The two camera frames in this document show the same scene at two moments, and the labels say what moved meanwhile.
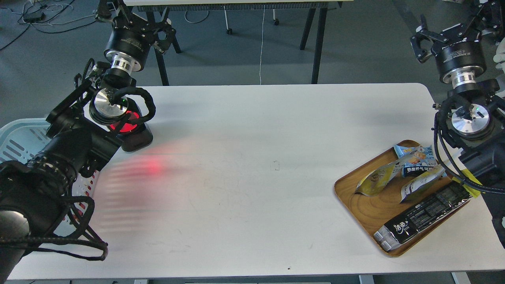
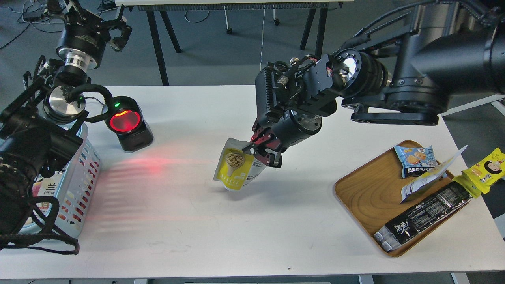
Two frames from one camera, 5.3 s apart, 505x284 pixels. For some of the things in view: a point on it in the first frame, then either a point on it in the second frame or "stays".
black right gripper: x=459 y=53 → x=285 y=130
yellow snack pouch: x=373 y=182 → x=236 y=168
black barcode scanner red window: x=131 y=129 stays
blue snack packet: x=416 y=160 stays
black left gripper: x=131 y=38 → x=85 y=36
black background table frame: x=319 y=8 stays
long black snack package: x=391 y=233 stays
